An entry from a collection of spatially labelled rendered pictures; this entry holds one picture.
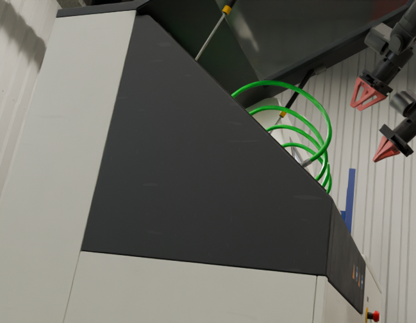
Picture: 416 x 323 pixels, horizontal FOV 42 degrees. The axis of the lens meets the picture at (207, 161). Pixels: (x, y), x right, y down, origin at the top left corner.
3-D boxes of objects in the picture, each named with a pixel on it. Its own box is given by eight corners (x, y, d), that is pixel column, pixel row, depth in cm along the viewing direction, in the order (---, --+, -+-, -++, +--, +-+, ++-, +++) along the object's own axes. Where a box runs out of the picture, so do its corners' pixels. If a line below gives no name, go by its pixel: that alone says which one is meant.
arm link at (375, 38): (402, 40, 133) (425, 25, 136) (368, 15, 138) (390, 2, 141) (389, 74, 143) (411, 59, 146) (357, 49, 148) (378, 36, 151)
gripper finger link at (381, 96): (343, 99, 149) (365, 72, 146) (352, 104, 155) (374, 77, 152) (360, 114, 145) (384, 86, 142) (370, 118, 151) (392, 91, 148)
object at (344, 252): (329, 279, 108) (335, 203, 113) (307, 277, 110) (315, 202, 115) (361, 313, 162) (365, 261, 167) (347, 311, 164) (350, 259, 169)
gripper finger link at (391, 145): (367, 155, 164) (390, 133, 162) (382, 170, 159) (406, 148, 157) (359, 147, 159) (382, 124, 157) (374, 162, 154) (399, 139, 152)
